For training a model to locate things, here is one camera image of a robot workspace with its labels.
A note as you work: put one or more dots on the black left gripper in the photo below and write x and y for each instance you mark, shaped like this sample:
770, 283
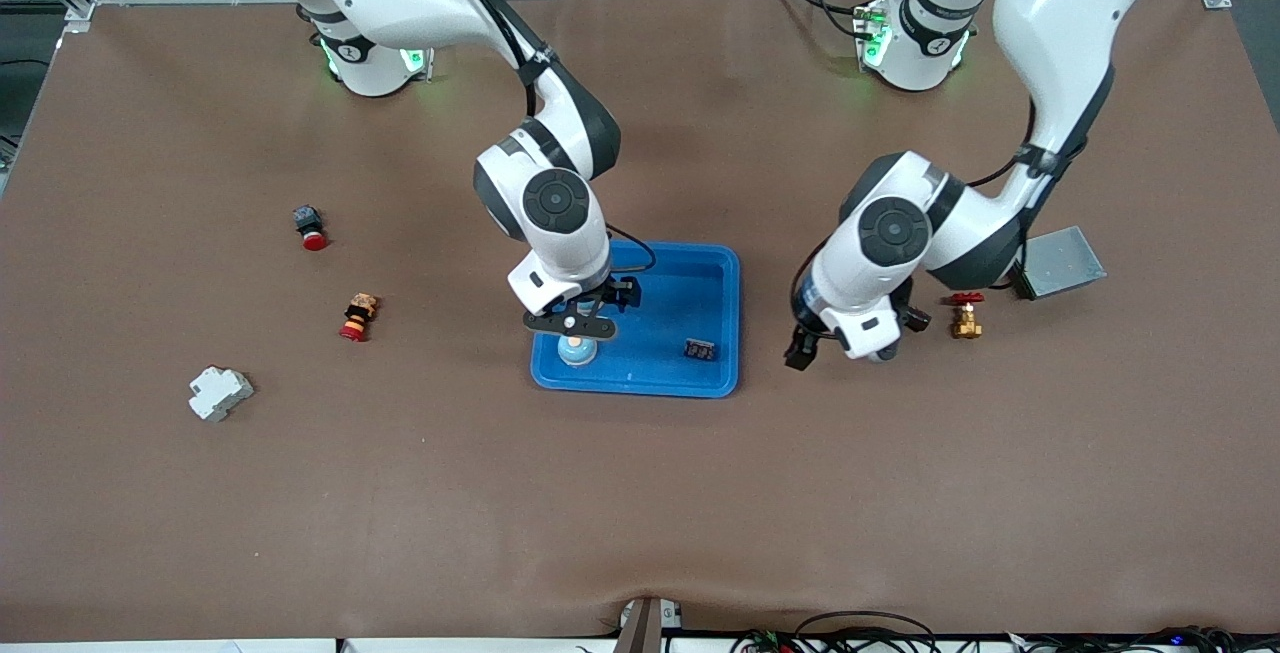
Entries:
801, 341

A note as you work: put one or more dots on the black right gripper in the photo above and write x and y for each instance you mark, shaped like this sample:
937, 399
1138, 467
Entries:
617, 292

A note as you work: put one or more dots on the blue round bell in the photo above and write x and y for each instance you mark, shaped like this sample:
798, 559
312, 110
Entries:
578, 307
577, 353

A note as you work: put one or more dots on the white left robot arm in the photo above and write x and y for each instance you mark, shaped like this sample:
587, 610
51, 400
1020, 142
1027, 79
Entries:
1060, 13

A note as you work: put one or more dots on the blue plastic tray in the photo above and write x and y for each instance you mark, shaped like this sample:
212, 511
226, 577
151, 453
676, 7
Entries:
680, 373

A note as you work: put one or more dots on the brown table cover sheet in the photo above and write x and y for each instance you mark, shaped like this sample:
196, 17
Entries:
640, 493

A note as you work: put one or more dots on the red yellow push button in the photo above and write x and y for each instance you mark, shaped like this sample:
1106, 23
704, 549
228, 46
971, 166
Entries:
357, 318

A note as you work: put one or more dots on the silver metal module box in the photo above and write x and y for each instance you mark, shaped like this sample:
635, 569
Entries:
1065, 263

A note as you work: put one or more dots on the red button black base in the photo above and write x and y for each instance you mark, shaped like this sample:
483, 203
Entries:
312, 238

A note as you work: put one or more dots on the white circuit breaker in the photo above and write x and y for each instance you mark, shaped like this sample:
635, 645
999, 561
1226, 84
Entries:
218, 393

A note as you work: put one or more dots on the metal edge bracket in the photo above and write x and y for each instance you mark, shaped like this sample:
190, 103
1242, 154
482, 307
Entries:
640, 633

